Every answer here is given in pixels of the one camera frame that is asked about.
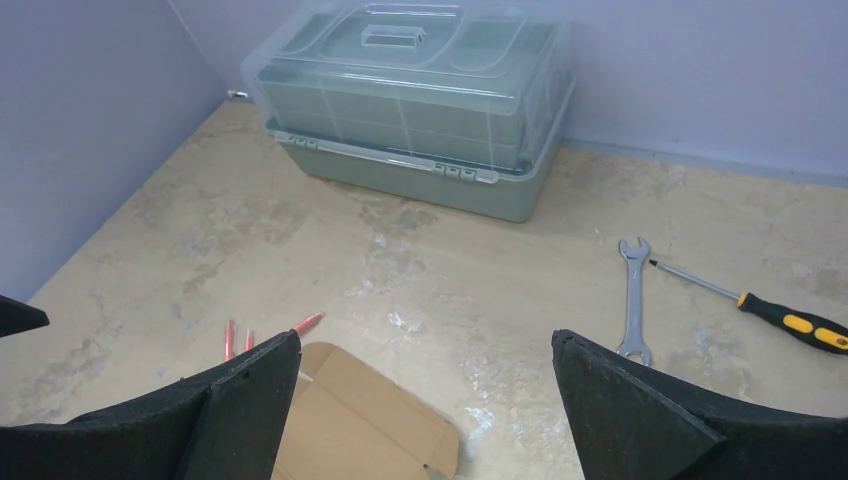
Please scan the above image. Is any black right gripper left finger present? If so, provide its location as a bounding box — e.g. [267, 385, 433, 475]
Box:
[1, 330, 301, 479]

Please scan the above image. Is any black yellow handled screwdriver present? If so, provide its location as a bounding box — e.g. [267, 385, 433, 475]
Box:
[649, 259, 847, 356]

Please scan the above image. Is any red pen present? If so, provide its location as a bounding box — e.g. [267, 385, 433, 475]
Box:
[224, 319, 235, 361]
[244, 329, 255, 351]
[294, 312, 324, 336]

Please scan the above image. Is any brown cardboard box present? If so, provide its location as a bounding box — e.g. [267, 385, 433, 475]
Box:
[272, 342, 460, 479]

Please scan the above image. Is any silver open-end wrench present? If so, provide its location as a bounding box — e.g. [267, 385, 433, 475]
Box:
[617, 236, 652, 367]

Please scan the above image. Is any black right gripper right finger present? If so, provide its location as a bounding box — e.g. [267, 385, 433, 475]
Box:
[551, 329, 847, 479]

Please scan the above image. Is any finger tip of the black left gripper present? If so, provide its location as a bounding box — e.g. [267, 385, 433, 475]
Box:
[0, 296, 50, 338]

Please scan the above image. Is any green clear-lid plastic toolbox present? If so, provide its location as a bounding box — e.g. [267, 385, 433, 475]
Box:
[240, 1, 576, 223]

